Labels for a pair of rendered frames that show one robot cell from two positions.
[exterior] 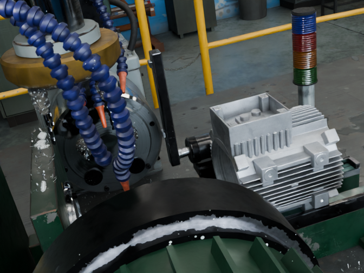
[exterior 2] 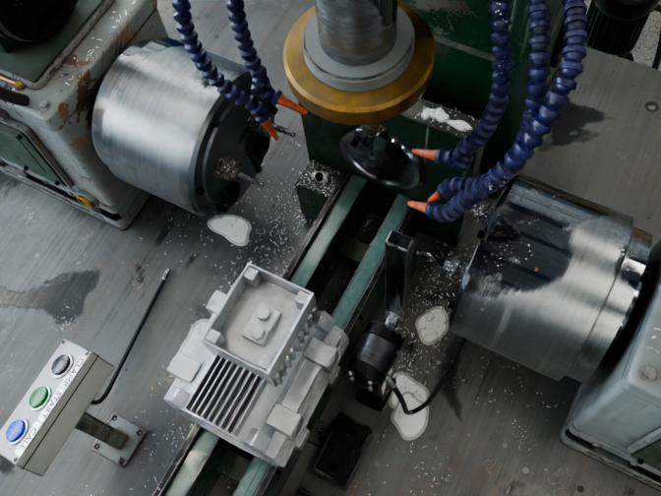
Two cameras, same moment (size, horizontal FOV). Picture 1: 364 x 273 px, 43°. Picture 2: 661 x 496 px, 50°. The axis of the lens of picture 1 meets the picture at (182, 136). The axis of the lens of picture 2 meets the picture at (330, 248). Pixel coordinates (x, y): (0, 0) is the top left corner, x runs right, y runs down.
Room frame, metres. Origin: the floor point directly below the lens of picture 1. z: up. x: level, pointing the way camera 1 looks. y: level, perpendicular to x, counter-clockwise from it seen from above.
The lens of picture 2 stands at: (1.07, -0.26, 1.99)
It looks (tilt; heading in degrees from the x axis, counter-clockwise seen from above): 65 degrees down; 138
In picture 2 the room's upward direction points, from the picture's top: 10 degrees counter-clockwise
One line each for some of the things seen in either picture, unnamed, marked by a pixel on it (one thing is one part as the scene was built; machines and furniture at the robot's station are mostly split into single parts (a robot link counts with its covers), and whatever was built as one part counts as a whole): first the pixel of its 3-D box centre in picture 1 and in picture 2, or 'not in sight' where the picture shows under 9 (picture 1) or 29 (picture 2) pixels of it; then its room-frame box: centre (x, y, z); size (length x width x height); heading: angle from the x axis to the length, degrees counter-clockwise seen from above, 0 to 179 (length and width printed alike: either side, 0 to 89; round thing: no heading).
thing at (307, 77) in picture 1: (305, 73); not in sight; (1.11, -0.34, 1.05); 0.06 x 0.06 x 0.04
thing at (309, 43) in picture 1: (304, 39); not in sight; (1.11, -0.34, 1.14); 0.06 x 0.06 x 0.04
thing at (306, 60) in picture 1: (304, 57); not in sight; (1.11, -0.34, 1.10); 0.06 x 0.06 x 0.04
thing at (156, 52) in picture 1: (166, 110); (397, 282); (0.86, 0.02, 1.12); 0.04 x 0.03 x 0.26; 102
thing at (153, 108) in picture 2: not in sight; (163, 116); (0.36, 0.05, 1.04); 0.37 x 0.25 x 0.25; 12
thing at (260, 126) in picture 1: (250, 126); (262, 325); (0.76, -0.13, 1.11); 0.12 x 0.11 x 0.07; 102
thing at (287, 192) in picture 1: (272, 163); (259, 371); (0.77, -0.17, 1.02); 0.20 x 0.19 x 0.19; 102
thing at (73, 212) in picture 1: (78, 219); (380, 159); (0.69, 0.21, 1.02); 0.15 x 0.02 x 0.15; 12
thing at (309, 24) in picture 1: (303, 21); not in sight; (1.11, -0.34, 1.19); 0.06 x 0.06 x 0.04
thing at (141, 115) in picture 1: (101, 124); (563, 285); (1.03, 0.19, 1.04); 0.41 x 0.25 x 0.25; 12
